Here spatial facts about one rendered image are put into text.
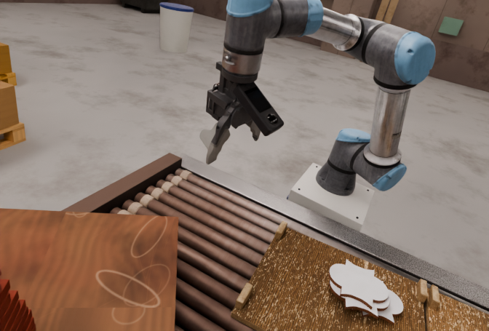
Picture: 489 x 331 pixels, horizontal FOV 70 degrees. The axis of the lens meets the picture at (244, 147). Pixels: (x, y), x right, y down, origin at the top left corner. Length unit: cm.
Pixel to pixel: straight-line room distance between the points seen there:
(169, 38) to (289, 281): 613
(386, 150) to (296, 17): 61
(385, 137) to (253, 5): 65
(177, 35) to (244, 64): 611
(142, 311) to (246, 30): 52
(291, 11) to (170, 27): 609
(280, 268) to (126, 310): 42
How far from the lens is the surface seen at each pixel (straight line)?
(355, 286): 91
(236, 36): 63
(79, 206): 105
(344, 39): 98
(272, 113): 68
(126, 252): 78
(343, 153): 127
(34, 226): 87
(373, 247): 117
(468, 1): 1042
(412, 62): 95
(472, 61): 1050
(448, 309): 109
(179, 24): 670
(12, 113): 331
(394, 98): 103
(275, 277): 92
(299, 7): 68
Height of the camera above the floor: 159
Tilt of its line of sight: 27 degrees down
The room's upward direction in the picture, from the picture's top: 12 degrees clockwise
